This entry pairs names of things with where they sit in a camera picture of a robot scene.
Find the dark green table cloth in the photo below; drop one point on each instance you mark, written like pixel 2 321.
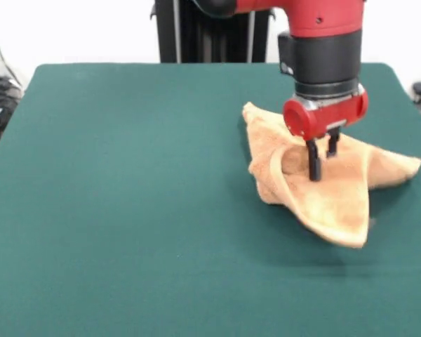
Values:
pixel 91 210

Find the black equipment pile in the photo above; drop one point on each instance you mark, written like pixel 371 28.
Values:
pixel 0 105

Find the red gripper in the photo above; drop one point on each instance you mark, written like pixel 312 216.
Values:
pixel 322 116

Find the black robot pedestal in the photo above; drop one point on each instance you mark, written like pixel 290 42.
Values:
pixel 196 38

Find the tan terry towel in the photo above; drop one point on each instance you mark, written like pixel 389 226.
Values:
pixel 322 207

